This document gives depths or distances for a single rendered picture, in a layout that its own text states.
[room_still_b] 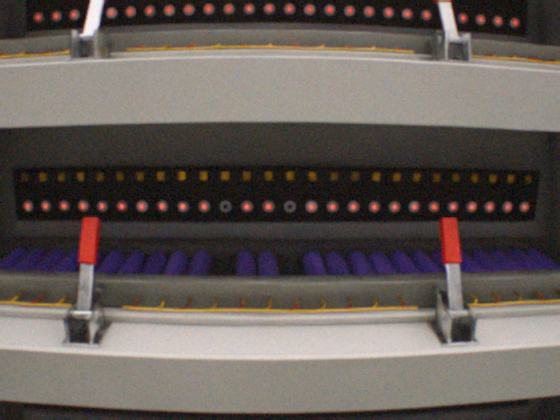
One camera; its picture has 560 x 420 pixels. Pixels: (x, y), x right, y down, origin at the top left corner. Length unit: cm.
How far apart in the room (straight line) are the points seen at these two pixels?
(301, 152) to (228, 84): 21
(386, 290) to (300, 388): 11
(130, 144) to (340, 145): 22
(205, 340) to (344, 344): 10
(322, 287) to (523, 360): 16
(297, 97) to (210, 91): 6
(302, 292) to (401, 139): 22
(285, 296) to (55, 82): 23
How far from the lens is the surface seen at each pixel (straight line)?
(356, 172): 53
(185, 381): 38
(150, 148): 58
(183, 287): 43
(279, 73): 38
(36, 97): 41
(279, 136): 57
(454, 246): 42
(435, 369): 40
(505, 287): 48
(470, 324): 40
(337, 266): 48
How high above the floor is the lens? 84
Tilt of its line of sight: 2 degrees up
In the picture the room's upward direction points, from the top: straight up
